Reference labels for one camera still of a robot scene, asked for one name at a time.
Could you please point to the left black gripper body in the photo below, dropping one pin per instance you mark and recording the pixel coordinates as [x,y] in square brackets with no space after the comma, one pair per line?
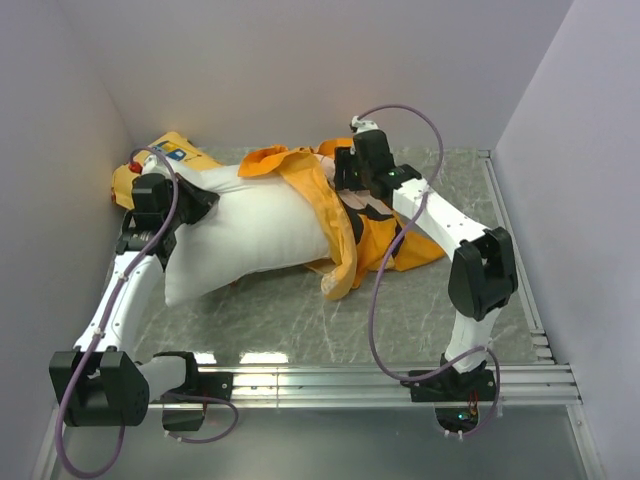
[190,207]

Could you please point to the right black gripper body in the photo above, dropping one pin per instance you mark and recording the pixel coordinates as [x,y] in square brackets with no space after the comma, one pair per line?
[366,173]

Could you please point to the orange Mickey Mouse pillowcase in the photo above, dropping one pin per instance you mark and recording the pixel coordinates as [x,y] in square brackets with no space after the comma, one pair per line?
[359,228]

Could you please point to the white pillow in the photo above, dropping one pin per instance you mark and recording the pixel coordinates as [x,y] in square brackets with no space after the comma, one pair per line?
[258,224]

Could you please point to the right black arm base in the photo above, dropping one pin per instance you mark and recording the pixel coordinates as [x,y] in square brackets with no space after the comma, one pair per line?
[451,386]

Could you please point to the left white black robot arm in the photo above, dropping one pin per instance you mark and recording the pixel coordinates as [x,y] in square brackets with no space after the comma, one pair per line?
[97,383]

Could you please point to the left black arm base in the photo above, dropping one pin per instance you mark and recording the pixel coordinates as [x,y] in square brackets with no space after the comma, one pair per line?
[210,384]

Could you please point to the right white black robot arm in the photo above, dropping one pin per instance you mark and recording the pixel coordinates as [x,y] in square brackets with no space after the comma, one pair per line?
[483,273]

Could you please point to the yellow car print pillow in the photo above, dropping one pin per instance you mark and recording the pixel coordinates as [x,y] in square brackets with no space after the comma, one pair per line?
[186,161]

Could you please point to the left black controller box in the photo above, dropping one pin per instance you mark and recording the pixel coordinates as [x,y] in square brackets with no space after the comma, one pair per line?
[182,420]

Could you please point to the right controller board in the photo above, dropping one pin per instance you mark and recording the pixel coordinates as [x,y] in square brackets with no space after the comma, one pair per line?
[457,419]

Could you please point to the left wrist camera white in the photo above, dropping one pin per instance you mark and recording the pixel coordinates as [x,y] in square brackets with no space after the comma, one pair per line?
[146,163]

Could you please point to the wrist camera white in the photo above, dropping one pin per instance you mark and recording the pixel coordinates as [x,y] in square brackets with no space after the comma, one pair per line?
[361,125]
[146,163]

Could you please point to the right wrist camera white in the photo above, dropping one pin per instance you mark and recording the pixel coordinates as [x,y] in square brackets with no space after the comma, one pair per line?
[361,125]

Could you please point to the aluminium right side rail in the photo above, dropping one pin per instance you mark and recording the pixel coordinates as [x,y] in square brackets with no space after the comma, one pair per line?
[519,328]

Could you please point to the aluminium rail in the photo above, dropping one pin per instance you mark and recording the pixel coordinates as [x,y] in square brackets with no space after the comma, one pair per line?
[519,328]
[365,386]

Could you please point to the aluminium front rail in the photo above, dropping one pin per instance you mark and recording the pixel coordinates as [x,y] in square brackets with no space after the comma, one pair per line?
[365,386]

